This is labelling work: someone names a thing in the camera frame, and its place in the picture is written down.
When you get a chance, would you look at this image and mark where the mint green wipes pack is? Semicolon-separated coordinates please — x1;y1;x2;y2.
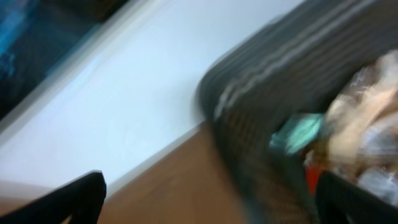
269;113;324;155

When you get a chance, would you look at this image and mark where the orange and tan cracker pack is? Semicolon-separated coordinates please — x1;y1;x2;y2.
305;164;323;195

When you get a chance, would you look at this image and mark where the beige grain bag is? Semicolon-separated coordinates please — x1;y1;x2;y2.
305;50;397;206

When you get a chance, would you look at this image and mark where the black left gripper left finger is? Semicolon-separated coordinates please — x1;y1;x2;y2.
1;171;106;224

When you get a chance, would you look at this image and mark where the grey plastic slotted basket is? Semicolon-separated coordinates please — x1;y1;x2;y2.
200;0;397;223

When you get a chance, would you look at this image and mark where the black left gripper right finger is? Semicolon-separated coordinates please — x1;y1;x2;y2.
315;171;397;224

